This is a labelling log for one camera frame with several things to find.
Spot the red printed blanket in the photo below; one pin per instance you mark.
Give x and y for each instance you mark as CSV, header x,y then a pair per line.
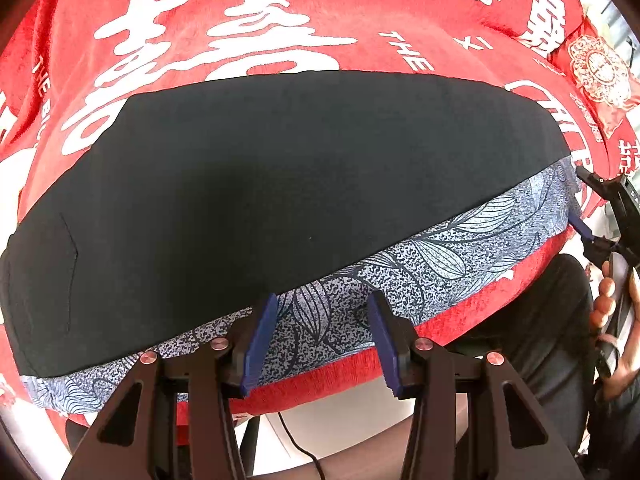
x,y
210,20

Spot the person's right hand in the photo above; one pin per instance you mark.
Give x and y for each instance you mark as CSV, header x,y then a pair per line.
x,y
602,305

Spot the dark furniture leg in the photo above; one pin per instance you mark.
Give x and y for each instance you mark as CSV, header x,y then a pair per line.
x,y
250,442

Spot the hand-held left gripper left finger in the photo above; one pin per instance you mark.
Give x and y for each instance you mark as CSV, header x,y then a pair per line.
x,y
257,345

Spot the black pants with patterned band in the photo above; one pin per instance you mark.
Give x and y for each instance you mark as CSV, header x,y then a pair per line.
x,y
280,200

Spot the red printed pillow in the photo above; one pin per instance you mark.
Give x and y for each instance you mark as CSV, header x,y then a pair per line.
x,y
597,72

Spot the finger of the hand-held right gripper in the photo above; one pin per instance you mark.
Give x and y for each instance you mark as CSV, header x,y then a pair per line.
x,y
582,229
600,182

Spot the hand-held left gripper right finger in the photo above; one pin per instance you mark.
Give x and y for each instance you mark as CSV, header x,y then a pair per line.
x,y
387,345

